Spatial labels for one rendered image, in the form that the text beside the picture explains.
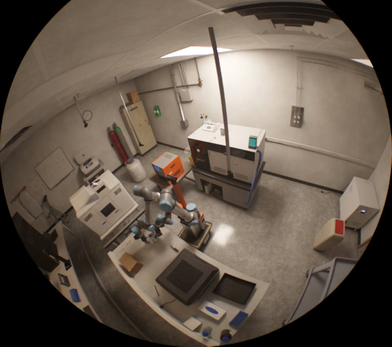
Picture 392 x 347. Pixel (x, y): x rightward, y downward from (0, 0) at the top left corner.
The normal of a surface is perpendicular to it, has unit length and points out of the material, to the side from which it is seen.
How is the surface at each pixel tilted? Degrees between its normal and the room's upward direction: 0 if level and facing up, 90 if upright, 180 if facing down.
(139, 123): 90
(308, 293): 0
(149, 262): 0
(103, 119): 90
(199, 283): 0
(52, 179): 90
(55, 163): 90
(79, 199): 40
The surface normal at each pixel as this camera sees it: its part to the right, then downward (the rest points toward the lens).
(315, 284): -0.19, -0.81
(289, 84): -0.58, 0.55
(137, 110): 0.79, 0.21
